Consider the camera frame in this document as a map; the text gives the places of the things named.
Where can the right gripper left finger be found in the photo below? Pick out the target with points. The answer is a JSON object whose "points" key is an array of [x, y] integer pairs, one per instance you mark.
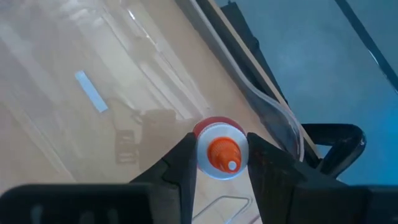
{"points": [[182, 161]]}

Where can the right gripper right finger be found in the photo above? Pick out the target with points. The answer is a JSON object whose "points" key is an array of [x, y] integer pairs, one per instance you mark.
{"points": [[270, 174]]}

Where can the red bottle orange-red cap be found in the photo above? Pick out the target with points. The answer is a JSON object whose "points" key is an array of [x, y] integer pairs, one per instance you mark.
{"points": [[222, 152]]}

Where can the clear plastic bin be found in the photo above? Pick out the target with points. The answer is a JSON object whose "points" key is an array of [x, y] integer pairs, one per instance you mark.
{"points": [[273, 112]]}

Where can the black clamp bracket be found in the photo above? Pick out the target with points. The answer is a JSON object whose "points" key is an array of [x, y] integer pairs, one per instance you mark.
{"points": [[345, 140]]}

